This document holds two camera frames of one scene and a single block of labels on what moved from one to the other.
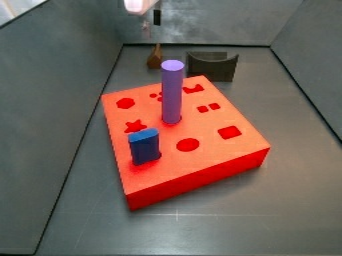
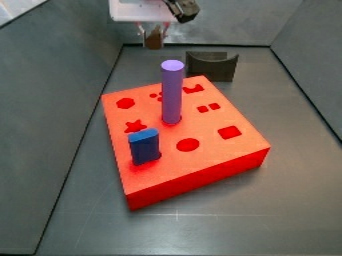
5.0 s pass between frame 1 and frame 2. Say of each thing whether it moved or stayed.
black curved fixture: stayed
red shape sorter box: stayed
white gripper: moved
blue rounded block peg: stayed
